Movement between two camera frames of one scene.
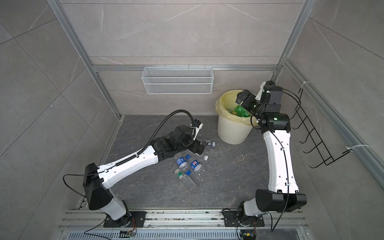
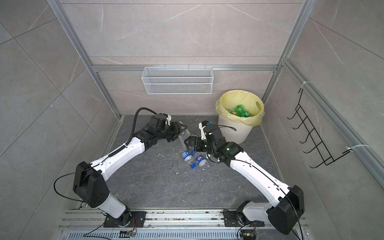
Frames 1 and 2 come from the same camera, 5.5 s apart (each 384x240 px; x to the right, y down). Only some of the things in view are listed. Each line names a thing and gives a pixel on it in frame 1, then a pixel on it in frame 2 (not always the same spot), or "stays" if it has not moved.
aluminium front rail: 206,225 stays
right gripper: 251,98 → 198,140
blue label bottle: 183,165 → 187,156
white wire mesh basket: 176,80 stays
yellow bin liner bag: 227,100 stays
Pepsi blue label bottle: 197,166 → 200,160
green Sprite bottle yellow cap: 241,111 stays
